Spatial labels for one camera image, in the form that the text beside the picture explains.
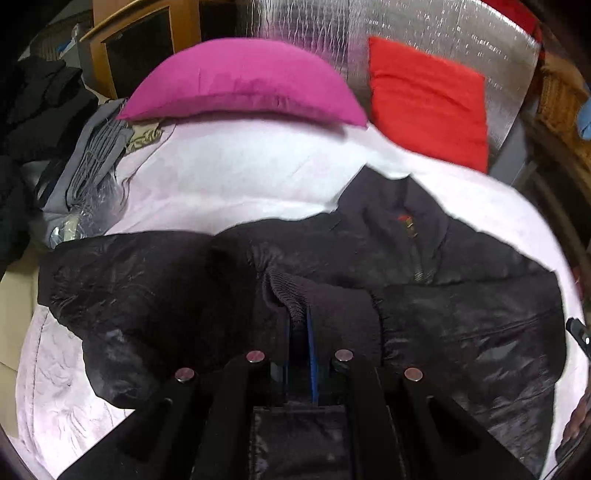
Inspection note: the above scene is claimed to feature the black padded jacket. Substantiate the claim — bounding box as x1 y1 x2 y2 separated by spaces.
38 166 578 480

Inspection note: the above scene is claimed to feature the silver foil insulation mat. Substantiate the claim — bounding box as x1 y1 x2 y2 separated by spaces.
256 0 541 162

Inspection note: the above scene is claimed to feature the clear plastic wrapper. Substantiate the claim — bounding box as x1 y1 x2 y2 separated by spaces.
46 185 125 245

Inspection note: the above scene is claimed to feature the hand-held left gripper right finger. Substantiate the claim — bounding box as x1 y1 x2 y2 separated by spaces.
305 308 539 480

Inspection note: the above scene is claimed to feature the grey folded cloth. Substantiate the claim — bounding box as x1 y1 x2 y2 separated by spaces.
41 98 134 217

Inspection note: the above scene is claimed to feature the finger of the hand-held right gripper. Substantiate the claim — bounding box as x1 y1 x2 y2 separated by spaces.
566 318 591 361

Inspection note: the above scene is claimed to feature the gold patterned cloth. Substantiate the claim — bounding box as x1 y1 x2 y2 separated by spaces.
128 124 165 154

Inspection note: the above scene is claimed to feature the white textured bedspread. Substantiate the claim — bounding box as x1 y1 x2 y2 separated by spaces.
14 117 585 480

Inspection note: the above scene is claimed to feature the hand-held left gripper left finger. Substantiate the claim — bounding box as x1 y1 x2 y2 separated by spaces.
58 314 294 480

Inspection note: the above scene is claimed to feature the wicker basket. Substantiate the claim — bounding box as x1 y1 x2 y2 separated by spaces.
538 65 591 139

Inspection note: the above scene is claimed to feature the red cloth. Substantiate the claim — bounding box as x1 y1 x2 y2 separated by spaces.
480 0 543 40

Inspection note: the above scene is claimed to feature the wooden cabinet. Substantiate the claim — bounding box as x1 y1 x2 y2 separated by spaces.
79 0 199 100

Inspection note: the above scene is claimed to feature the red pillow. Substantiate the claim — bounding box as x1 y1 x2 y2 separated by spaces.
368 37 490 174

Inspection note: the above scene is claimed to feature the pile of dark coats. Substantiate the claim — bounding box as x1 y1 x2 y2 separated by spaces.
0 58 100 273

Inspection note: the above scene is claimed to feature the magenta pillow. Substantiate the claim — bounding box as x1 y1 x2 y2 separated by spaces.
116 38 369 127

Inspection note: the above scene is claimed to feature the blue cloth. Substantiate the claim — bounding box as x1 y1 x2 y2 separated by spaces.
577 83 591 141

